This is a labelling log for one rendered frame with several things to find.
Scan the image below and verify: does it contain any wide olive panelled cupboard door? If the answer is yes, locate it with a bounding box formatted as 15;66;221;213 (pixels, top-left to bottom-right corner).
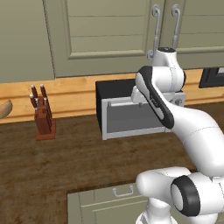
42;0;166;79

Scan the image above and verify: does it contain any brown wooden knife block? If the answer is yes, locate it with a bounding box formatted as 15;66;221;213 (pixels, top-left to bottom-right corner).
33;104;57;142

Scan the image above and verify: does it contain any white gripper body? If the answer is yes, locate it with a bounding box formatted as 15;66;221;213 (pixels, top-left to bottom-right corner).
129;85;150;105

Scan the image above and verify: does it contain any black and silver toaster oven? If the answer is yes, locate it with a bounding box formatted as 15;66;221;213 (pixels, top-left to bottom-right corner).
95;78;173;141

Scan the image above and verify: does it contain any curled silver cupboard handle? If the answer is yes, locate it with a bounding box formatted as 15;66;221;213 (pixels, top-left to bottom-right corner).
146;3;162;61
171;3;181;51

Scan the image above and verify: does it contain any brown-handled knife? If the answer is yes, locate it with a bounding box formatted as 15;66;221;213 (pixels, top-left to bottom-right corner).
29;94;38;111
39;83;48;100
43;97;53;117
31;84;39;100

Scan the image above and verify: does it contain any silver drawer handle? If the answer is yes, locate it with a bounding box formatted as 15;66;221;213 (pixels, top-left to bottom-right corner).
112;185;135;198

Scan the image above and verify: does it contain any plain olive cupboard door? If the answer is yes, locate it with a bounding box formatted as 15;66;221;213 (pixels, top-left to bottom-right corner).
0;0;56;84

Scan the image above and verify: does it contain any olive drawer front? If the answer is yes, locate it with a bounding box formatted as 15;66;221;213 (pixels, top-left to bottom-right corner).
66;182;152;224

